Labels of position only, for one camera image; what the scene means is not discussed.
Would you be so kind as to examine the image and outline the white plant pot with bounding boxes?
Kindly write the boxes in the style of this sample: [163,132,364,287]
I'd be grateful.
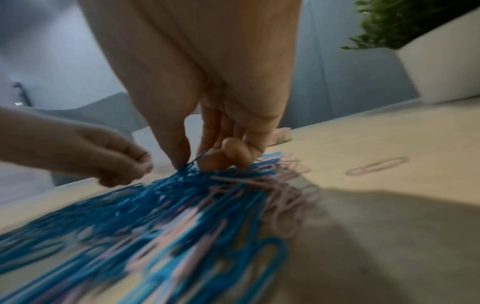
[395,5,480,105]

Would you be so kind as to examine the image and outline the person's right hand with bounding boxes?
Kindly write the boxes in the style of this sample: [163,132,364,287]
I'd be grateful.
[76,0,303,173]

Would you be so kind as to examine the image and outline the green plant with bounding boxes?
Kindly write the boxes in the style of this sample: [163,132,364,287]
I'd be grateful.
[339,0,480,51]

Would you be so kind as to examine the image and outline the lone pink paper clip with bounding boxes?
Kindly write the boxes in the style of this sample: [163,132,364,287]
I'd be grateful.
[345,156,410,176]

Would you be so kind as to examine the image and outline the pile of blue pink clips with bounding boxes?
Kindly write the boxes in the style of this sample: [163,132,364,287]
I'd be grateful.
[0,152,324,304]

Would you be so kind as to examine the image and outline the small pink green box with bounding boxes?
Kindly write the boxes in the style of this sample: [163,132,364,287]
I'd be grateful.
[269,127,294,146]

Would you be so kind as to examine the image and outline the person's left hand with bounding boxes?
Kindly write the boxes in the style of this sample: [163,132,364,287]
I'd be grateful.
[35,116,154,188]

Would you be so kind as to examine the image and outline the black metal fixture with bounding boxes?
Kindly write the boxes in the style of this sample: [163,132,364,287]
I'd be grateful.
[11,81,32,107]

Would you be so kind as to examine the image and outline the grey chair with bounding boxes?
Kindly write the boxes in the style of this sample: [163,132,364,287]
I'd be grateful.
[33,92,151,187]

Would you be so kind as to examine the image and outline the single blue paper clip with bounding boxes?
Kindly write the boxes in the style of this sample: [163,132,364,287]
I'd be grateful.
[174,151,211,179]

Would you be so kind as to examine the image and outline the person's left forearm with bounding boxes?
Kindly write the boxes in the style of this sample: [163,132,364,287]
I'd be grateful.
[0,105,42,173]

